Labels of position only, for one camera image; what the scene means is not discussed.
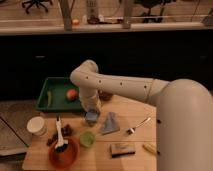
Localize metal fork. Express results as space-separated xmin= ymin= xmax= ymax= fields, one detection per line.
xmin=126 ymin=117 xmax=151 ymax=135

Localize blue cloth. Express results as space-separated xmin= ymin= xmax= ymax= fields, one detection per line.
xmin=100 ymin=112 xmax=120 ymax=135

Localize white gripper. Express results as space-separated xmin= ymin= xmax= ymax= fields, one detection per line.
xmin=79 ymin=91 xmax=101 ymax=112

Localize yellow banana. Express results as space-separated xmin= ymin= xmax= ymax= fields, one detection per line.
xmin=142 ymin=143 xmax=158 ymax=155

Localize black office chair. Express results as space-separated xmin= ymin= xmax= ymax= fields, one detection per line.
xmin=21 ymin=0 xmax=53 ymax=14

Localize green plastic tray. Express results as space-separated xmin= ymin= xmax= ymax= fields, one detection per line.
xmin=36 ymin=77 xmax=83 ymax=112

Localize red apple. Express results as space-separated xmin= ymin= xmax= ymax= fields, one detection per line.
xmin=66 ymin=89 xmax=78 ymax=101

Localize white cup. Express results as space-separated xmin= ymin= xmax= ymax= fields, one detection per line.
xmin=27 ymin=116 xmax=47 ymax=136

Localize orange plastic bowl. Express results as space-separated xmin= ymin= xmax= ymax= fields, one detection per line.
xmin=48 ymin=137 xmax=80 ymax=169

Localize dark brown bowl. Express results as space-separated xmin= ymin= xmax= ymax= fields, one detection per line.
xmin=99 ymin=91 xmax=113 ymax=101

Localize dark grape bunch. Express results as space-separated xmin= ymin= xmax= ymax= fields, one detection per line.
xmin=46 ymin=124 xmax=73 ymax=146

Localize white dish brush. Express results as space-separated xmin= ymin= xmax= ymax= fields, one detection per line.
xmin=55 ymin=117 xmax=68 ymax=152

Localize dark sponge block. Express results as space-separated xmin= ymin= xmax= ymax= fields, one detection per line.
xmin=110 ymin=143 xmax=136 ymax=158

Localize metal cup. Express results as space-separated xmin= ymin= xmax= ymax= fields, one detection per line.
xmin=85 ymin=113 xmax=99 ymax=126

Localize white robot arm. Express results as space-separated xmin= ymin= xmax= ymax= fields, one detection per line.
xmin=70 ymin=60 xmax=213 ymax=171

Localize small green cup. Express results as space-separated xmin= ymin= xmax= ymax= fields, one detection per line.
xmin=79 ymin=131 xmax=95 ymax=148

